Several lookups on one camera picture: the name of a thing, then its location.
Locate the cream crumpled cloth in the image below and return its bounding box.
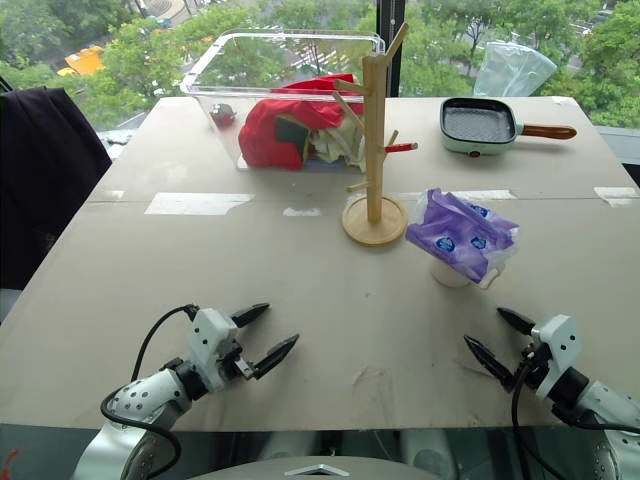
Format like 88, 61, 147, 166
307, 122, 369, 169

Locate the long white tape strip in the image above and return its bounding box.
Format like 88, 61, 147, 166
399, 188, 515, 202

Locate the small dark red object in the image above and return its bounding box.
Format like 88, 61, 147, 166
208, 102, 237, 127

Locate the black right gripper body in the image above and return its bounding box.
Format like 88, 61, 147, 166
514, 336, 552, 390

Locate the large white tape patch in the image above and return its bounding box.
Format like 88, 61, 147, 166
143, 192, 254, 217

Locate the white cup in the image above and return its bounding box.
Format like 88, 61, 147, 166
430, 257, 504, 291

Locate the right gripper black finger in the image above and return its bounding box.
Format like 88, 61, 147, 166
463, 334, 519, 392
496, 307, 536, 337

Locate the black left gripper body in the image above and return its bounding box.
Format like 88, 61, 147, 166
213, 338, 259, 387

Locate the dark cloth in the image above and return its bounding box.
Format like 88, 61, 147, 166
0, 87, 114, 292

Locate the yellow vehicle outside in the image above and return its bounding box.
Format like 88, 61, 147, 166
55, 44, 107, 79

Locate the red cloth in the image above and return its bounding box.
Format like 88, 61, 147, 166
238, 74, 371, 172

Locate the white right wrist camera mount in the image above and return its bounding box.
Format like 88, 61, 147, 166
529, 313, 584, 401

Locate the mint electric grill pan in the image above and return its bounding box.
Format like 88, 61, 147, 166
438, 97, 579, 159

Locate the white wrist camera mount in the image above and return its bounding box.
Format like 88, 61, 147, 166
185, 307, 242, 394
529, 313, 584, 401

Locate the wooden mug tree stand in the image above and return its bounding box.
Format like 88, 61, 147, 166
332, 22, 419, 247

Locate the light blue plastic bag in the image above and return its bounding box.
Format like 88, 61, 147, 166
472, 40, 559, 99

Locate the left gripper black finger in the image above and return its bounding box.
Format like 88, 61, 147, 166
229, 302, 271, 330
249, 333, 300, 381

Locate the clear plastic storage bin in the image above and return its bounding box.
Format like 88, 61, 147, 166
178, 30, 389, 174

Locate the black window post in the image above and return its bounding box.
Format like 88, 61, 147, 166
374, 0, 407, 99

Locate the purple plastic bag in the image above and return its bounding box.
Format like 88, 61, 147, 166
404, 188, 521, 290

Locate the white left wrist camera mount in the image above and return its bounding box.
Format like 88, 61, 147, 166
185, 307, 242, 394

